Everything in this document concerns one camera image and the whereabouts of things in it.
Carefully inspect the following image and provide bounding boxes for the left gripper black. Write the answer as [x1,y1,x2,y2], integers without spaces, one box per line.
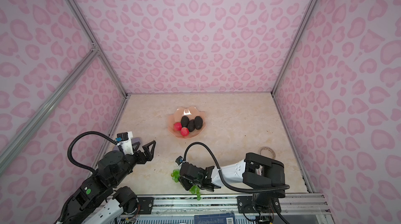
[113,139,156,187]

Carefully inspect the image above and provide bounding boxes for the green fake grape bunch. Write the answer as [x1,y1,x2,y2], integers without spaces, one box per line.
[171,169,201,201]

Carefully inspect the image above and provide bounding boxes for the red fake peach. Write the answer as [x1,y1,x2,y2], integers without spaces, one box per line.
[173,122,182,132]
[180,127,190,137]

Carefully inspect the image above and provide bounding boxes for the dark fake avocado long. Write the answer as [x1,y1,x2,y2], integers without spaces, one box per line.
[180,115,190,127]

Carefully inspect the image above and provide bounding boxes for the dark fake avocado round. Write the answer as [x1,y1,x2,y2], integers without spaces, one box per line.
[194,116,204,130]

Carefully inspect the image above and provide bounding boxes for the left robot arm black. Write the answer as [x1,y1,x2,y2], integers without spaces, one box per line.
[56,131,156,224]

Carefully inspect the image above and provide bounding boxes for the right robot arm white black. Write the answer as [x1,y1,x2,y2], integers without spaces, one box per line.
[171,153,290,224]

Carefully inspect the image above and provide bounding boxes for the pink translucent fruit bowl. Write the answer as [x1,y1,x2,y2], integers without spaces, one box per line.
[167,106,206,139]

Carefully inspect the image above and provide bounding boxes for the blue box with barcode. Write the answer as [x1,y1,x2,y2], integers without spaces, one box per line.
[194,213,236,224]

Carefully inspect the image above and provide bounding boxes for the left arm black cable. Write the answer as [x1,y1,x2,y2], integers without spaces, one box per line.
[67,130,119,174]

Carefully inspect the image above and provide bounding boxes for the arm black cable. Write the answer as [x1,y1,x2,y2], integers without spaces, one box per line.
[67,130,119,174]
[183,141,290,224]

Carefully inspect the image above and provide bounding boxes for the clear tape ring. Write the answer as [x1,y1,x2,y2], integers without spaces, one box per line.
[258,146,278,159]

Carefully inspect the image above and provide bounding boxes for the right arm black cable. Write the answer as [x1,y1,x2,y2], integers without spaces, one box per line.
[183,141,290,224]

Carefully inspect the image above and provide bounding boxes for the aluminium front rail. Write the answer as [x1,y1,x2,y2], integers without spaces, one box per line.
[136,193,334,224]

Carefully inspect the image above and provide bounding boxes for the aluminium diagonal frame bar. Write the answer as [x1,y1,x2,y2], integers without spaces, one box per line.
[1,47,99,174]

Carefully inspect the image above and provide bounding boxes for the aluminium corner frame post left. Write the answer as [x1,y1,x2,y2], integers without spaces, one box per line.
[64,0,128,98]

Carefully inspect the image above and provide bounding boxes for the aluminium corner frame post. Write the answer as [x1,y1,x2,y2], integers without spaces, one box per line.
[64,0,128,98]
[271,0,320,98]

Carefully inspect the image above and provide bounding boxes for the aluminium corner frame post right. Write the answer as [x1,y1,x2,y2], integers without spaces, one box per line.
[271,0,320,98]

